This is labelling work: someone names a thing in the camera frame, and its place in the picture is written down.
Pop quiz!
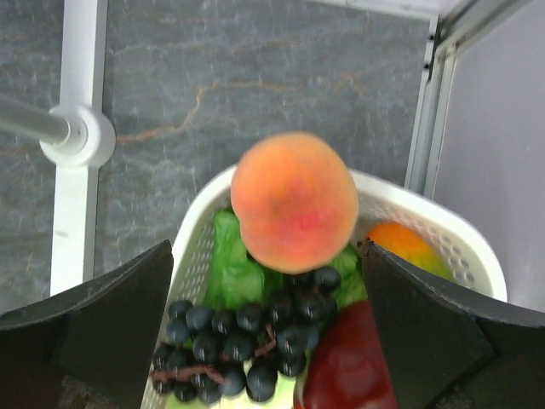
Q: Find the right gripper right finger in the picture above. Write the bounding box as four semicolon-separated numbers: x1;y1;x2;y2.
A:
363;241;544;408

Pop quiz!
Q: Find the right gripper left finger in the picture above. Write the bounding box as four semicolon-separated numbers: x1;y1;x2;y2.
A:
1;240;173;408

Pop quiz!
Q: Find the dark red mangosteen toy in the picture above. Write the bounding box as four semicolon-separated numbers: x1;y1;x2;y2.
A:
294;301;398;409

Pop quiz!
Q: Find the peach toy fruit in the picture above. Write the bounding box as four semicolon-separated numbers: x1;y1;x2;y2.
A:
231;131;359;274

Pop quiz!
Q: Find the white fruit basket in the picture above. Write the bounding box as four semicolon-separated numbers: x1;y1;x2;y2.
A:
168;168;507;408

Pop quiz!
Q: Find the black grapes toy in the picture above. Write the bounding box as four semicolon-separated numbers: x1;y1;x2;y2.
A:
149;266;341;406

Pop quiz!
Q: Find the green avocado toy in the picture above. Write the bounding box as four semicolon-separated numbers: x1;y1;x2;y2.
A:
367;222;456;282

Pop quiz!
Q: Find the green leaf vegetable toy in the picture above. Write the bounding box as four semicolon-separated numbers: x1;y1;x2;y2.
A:
204;209;367;309

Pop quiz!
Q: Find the silver clothes rack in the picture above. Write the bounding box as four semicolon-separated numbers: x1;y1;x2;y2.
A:
1;0;116;296

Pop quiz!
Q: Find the right aluminium frame post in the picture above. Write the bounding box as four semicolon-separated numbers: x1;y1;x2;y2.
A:
404;1;529;199

